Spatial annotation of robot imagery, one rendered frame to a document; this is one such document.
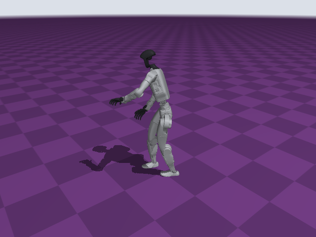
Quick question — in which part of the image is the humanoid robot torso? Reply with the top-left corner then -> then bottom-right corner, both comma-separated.
149,68 -> 172,119

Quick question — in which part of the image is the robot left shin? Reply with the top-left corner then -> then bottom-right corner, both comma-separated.
160,148 -> 176,173

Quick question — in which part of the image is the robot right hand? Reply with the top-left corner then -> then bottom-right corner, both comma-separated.
134,105 -> 147,120

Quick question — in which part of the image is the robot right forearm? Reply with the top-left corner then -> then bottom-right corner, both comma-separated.
145,94 -> 156,111

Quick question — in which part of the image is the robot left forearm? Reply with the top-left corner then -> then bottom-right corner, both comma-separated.
121,88 -> 139,104

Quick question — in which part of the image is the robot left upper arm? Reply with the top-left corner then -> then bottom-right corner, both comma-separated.
134,72 -> 158,98

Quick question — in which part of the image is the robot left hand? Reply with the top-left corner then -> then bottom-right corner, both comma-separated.
109,97 -> 123,105

